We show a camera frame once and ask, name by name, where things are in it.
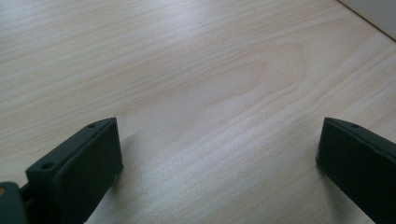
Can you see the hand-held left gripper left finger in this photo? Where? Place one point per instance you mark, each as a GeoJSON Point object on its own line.
{"type": "Point", "coordinates": [84, 168]}

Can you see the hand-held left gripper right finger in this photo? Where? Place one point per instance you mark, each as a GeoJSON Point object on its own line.
{"type": "Point", "coordinates": [358, 161]}

